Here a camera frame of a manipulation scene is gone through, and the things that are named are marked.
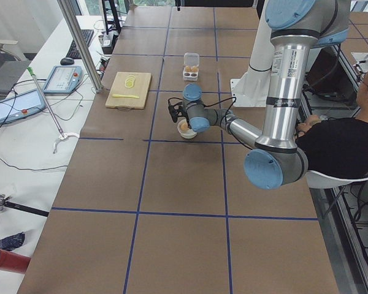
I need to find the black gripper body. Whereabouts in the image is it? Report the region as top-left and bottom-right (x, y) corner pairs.
(167, 97), (189, 123)

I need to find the clear plastic egg box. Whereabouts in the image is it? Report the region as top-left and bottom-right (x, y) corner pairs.
(182, 53), (200, 81)

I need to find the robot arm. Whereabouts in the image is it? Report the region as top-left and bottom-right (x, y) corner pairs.
(168, 1), (350, 189)

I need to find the white bowl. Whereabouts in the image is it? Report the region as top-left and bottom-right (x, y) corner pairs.
(177, 119), (197, 139)

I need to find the wooden cutting board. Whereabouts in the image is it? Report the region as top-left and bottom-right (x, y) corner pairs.
(105, 72), (151, 109)

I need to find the yellow plastic knife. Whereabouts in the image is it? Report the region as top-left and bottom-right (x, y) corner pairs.
(112, 94), (140, 99)

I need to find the teach pendant far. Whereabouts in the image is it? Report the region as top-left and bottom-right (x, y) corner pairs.
(43, 66), (83, 95)

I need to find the teach pendant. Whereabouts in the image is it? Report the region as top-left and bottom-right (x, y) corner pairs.
(0, 89), (46, 124)
(43, 66), (83, 95)

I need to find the black keyboard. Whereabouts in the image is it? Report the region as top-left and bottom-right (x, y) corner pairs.
(65, 29), (94, 59)

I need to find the black computer mouse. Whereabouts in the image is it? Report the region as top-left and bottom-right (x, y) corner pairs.
(60, 57), (74, 66)

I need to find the white chair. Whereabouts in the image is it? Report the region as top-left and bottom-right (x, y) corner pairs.
(305, 171), (368, 189)

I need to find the reacher grabber stick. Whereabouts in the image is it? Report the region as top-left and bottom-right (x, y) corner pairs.
(27, 66), (80, 154)

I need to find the teach pendant near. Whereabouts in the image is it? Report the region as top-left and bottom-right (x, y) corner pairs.
(0, 89), (46, 124)

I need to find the seated person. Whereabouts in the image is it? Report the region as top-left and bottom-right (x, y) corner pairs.
(296, 73), (368, 179)

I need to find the black tripod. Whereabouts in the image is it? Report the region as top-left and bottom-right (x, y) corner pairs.
(0, 194), (49, 217)

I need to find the red cylinder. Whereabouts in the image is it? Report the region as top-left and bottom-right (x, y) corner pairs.
(0, 249), (31, 274)

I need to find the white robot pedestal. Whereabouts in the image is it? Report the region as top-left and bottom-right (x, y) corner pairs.
(231, 1), (274, 108)

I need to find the aluminium frame post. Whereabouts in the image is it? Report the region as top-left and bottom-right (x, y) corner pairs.
(57, 0), (103, 93)

